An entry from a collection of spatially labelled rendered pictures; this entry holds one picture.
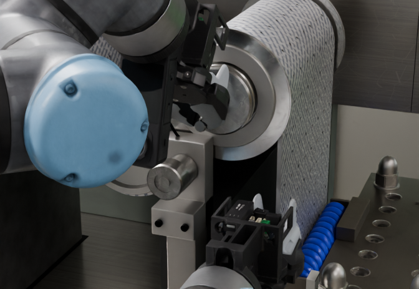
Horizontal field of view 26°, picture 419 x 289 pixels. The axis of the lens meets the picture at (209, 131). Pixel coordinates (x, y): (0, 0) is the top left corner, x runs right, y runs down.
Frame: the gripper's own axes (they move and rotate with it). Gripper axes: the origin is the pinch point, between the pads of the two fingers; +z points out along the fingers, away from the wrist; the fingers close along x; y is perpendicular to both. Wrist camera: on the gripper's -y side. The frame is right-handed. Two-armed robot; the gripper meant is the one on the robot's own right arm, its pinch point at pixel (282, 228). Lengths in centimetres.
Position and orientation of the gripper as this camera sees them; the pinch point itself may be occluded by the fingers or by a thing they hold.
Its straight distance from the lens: 104.3
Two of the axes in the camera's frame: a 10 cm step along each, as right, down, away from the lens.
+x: -9.4, -1.2, 3.3
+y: 0.0, -9.4, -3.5
